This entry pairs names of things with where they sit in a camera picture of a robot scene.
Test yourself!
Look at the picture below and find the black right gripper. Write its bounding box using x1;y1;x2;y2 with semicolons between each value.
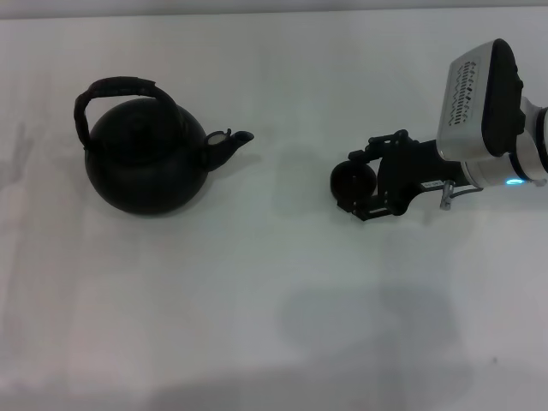
335;128;472;223

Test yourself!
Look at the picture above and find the small black teacup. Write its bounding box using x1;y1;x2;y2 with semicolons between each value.
330;159;378;203

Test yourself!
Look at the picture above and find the black round teapot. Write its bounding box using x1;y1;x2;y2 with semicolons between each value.
73;75;255;217

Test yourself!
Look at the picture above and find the grey right wrist cable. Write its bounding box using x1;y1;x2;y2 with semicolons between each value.
440;179;485;211

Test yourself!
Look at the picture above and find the silver black wrist camera box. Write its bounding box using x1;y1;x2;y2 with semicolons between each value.
436;38;526;163

